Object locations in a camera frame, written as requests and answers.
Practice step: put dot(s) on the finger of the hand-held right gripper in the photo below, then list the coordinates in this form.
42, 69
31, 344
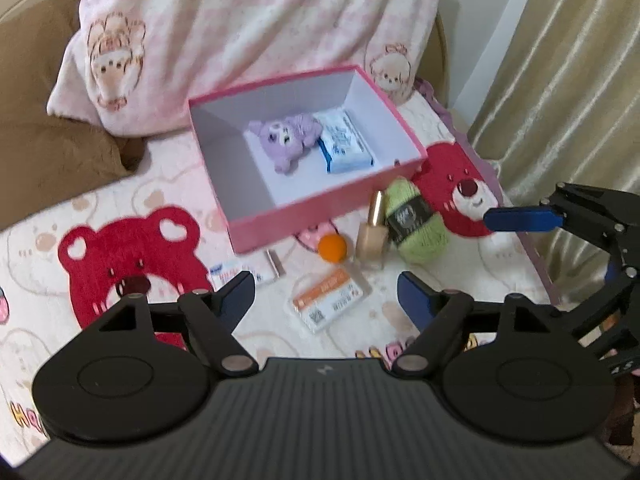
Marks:
611, 271
520, 218

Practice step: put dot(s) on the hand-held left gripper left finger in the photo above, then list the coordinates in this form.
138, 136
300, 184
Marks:
241, 294

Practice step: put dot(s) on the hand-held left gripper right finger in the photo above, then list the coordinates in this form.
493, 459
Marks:
416, 297

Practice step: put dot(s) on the green yarn ball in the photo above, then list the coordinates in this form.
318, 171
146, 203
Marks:
420, 245

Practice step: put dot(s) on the beige foundation bottle gold cap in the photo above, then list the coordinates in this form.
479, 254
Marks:
372, 240

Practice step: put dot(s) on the pink cardboard box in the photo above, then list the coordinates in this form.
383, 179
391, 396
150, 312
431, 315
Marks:
300, 220

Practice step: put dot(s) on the small white packet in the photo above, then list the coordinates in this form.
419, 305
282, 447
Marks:
260, 270

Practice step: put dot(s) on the orange white packet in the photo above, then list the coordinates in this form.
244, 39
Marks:
325, 305

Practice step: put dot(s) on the small orange ball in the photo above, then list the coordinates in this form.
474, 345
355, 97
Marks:
332, 248

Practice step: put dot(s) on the beige curtain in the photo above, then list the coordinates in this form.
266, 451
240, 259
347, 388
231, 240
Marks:
575, 85

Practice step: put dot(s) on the purple plush toy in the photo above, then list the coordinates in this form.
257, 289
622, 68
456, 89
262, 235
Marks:
280, 137

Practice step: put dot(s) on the blue white tissue pack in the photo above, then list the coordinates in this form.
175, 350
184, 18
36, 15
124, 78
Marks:
345, 142

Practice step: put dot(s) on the beige bed headboard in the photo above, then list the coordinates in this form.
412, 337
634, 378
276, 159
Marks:
441, 60

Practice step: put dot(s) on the brown cushion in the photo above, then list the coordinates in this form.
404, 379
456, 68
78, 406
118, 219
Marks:
50, 150

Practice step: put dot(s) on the pink printed pillow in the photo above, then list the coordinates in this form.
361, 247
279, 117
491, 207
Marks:
225, 20

